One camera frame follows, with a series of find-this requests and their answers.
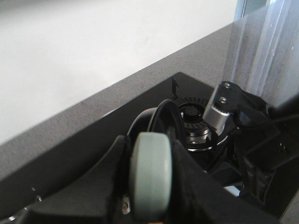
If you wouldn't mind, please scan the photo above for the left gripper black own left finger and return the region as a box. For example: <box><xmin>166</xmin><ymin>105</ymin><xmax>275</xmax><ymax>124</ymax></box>
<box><xmin>0</xmin><ymin>135</ymin><xmax>131</xmax><ymax>224</ymax></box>

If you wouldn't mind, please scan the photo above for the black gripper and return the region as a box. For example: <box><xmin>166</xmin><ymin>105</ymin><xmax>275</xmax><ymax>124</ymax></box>
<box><xmin>203</xmin><ymin>81</ymin><xmax>299</xmax><ymax>208</ymax></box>

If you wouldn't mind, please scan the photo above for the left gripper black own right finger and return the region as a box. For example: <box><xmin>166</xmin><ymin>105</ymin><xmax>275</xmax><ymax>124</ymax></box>
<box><xmin>167</xmin><ymin>127</ymin><xmax>278</xmax><ymax>224</ymax></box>

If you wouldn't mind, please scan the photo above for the black frying pan green handle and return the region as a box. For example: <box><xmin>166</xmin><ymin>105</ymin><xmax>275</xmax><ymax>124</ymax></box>
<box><xmin>127</xmin><ymin>99</ymin><xmax>187</xmax><ymax>223</ymax></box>

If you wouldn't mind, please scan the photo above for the black glass cooktop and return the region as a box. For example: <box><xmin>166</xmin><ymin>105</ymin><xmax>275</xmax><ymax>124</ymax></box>
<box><xmin>0</xmin><ymin>71</ymin><xmax>299</xmax><ymax>224</ymax></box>

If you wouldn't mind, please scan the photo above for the black right gas burner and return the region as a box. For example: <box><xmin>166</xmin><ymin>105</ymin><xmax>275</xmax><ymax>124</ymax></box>
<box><xmin>174</xmin><ymin>97</ymin><xmax>228</xmax><ymax>152</ymax></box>

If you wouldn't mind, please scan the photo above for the grey granite countertop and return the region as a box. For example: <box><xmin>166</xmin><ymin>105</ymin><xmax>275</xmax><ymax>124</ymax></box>
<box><xmin>0</xmin><ymin>14</ymin><xmax>299</xmax><ymax>182</ymax></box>

